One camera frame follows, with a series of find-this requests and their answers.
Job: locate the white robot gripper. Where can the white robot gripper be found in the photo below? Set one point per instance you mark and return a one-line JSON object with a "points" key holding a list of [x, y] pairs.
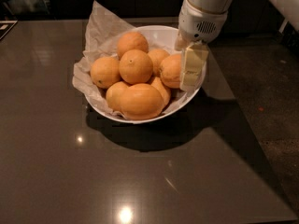
{"points": [[199, 23]]}

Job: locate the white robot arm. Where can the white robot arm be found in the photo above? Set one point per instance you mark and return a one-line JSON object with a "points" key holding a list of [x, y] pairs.
{"points": [[244, 12]]}

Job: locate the white ceramic bowl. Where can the white ceramic bowl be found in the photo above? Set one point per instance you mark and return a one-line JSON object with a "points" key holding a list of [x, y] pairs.
{"points": [[159, 37]]}

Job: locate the orange wedged front right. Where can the orange wedged front right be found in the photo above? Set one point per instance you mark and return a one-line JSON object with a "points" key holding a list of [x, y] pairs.
{"points": [[164, 90]]}

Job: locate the large orange at front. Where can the large orange at front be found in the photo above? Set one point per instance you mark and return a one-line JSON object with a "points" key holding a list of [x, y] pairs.
{"points": [[141, 101]]}

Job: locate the white crumpled paper liner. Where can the white crumpled paper liner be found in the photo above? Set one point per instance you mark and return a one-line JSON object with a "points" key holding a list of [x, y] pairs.
{"points": [[103, 30]]}

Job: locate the dark framed object top left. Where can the dark framed object top left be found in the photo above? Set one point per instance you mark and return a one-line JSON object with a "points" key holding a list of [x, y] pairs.
{"points": [[5, 27]]}

